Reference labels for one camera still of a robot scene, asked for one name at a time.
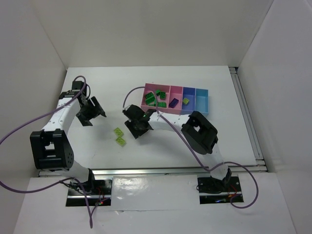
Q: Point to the green lego brick small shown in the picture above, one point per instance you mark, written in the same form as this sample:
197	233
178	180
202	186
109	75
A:
162	104

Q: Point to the aluminium rail right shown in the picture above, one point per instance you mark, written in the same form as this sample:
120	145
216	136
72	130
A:
246	115

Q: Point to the large pink container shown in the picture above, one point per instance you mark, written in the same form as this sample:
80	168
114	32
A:
155	95

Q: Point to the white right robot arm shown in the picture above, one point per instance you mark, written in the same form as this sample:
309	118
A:
196	131

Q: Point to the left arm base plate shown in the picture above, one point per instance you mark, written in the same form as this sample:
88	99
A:
100	194

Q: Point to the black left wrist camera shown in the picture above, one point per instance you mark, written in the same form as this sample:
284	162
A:
76	87

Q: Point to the light blue container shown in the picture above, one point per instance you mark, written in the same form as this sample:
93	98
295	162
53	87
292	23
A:
202	101

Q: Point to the aluminium rail front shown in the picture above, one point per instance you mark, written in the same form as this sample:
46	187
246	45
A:
167	171

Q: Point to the lime lego brick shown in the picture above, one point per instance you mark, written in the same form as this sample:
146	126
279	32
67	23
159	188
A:
120	141
185	101
118	132

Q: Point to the aluminium rail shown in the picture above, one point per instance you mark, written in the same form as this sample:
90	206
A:
246	115
167	171

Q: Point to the purple lego brick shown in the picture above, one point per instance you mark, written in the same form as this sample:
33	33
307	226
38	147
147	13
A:
173	103

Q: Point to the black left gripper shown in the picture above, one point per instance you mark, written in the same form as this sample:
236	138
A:
90	112

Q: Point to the purple blue container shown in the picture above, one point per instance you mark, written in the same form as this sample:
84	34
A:
189	93

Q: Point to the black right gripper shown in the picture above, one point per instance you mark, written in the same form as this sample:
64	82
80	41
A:
136	124

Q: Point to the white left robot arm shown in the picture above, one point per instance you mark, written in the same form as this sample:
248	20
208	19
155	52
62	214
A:
51	148

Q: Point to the green long lego brick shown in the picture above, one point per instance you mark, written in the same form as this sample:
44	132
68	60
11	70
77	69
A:
150	100

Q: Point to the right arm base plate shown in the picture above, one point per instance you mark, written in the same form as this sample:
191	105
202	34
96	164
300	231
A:
211	193

